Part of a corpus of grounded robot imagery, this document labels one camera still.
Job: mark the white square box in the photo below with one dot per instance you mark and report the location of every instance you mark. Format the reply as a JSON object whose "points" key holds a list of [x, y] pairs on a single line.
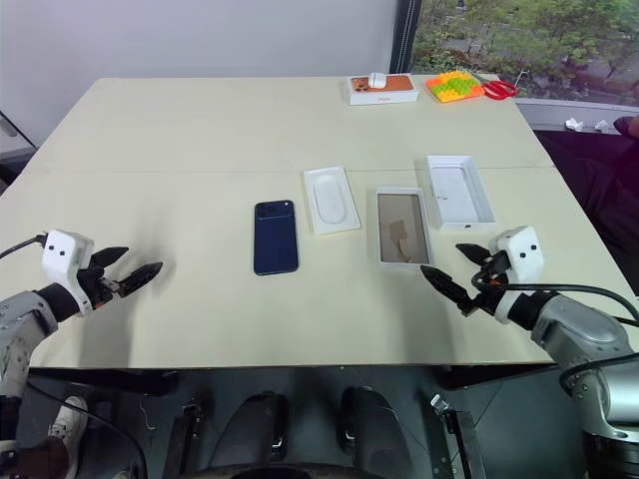
{"points": [[459, 192]]}

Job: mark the orange green building block plate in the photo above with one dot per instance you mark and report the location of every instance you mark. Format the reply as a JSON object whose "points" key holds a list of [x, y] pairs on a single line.
{"points": [[454, 87]]}

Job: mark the dark rounded shape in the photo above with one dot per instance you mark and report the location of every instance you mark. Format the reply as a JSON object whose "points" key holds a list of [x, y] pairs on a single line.
{"points": [[379, 429], [254, 429]]}

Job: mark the person's bare forearm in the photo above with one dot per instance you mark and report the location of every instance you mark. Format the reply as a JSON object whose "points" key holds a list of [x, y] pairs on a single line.
{"points": [[628, 126]]}

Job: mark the crumpled white tissue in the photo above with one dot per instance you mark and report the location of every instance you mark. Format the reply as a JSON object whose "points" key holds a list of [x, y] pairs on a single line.
{"points": [[574, 124], [603, 126]]}

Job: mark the red scissors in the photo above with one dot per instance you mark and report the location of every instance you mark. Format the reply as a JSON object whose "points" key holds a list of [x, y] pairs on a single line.
{"points": [[499, 89]]}

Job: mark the white earbud case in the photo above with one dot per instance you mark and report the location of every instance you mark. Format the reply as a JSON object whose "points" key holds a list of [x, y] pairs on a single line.
{"points": [[376, 80]]}

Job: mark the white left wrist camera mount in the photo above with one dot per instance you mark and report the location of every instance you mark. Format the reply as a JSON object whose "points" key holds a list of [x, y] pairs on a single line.
{"points": [[62, 254]]}

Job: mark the white sneaker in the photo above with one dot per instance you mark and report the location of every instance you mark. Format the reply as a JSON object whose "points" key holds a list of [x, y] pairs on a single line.
{"points": [[67, 424]]}

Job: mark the person in dark clothing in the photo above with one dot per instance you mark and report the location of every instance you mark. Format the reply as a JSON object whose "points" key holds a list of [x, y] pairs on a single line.
{"points": [[594, 179]]}

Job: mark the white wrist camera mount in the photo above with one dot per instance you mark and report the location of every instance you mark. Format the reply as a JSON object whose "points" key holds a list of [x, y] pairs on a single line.
{"points": [[62, 254], [521, 252]]}

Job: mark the dark window frame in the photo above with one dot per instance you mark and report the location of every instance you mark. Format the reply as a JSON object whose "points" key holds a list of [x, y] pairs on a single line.
{"points": [[405, 35]]}

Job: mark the grey chair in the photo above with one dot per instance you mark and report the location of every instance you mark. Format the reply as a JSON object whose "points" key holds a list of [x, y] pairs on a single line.
{"points": [[12, 149]]}

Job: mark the dark blue smartphone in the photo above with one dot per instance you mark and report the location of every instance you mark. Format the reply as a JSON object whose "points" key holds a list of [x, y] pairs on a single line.
{"points": [[275, 239]]}

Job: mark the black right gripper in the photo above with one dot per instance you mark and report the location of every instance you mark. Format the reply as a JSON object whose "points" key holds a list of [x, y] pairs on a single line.
{"points": [[491, 279]]}

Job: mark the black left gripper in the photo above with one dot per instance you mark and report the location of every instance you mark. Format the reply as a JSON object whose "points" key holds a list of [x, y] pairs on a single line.
{"points": [[95, 284]]}

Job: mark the white phone box base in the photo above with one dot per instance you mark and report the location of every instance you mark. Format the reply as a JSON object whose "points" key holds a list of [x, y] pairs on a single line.
{"points": [[403, 229]]}

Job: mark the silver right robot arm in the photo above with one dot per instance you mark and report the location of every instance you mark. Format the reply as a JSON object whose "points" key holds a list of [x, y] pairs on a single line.
{"points": [[579, 329]]}

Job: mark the white insert tray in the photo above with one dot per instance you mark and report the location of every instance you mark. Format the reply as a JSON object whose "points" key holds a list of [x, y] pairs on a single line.
{"points": [[330, 199]]}

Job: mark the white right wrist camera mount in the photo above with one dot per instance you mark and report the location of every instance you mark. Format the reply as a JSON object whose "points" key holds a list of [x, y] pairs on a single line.
{"points": [[521, 252]]}

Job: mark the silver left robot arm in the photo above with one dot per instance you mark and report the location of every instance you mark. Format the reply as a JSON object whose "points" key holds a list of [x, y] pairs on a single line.
{"points": [[30, 309]]}

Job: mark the orange white box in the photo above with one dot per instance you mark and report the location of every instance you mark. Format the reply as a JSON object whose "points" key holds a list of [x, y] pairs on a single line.
{"points": [[394, 90]]}

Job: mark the black metal bracket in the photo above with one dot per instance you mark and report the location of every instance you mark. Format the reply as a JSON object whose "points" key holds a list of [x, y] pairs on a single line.
{"points": [[182, 439], [461, 439]]}

